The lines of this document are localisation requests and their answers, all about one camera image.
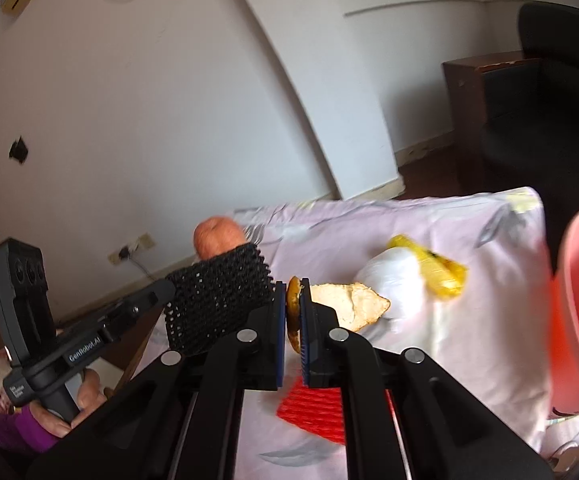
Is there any black foam net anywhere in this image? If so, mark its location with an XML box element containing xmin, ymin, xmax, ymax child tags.
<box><xmin>164</xmin><ymin>243</ymin><xmax>273</xmax><ymax>356</ymax></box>

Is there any red foam net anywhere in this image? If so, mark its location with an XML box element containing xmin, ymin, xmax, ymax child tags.
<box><xmin>276</xmin><ymin>378</ymin><xmax>346</xmax><ymax>445</ymax></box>

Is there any white plastic bag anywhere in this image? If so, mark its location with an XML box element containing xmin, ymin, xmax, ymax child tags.
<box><xmin>355</xmin><ymin>247</ymin><xmax>426</xmax><ymax>325</ymax></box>

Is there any left hand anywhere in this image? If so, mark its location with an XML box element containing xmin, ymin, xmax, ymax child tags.
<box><xmin>5</xmin><ymin>368</ymin><xmax>106</xmax><ymax>451</ymax></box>

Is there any red apple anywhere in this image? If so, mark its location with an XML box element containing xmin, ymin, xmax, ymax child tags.
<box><xmin>193</xmin><ymin>217</ymin><xmax>247</xmax><ymax>260</ymax></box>

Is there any yellow plastic bag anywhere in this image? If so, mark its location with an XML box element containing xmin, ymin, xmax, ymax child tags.
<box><xmin>387</xmin><ymin>234</ymin><xmax>468</xmax><ymax>300</ymax></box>

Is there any black leather armchair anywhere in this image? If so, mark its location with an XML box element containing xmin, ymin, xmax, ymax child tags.
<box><xmin>442</xmin><ymin>1</ymin><xmax>579</xmax><ymax>212</ymax></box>

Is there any wall power outlet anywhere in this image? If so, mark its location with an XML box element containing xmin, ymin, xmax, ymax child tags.
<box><xmin>107</xmin><ymin>233</ymin><xmax>156</xmax><ymax>266</ymax></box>

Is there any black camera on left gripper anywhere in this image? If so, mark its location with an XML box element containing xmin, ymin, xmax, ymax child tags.
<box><xmin>0</xmin><ymin>238</ymin><xmax>56</xmax><ymax>367</ymax></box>

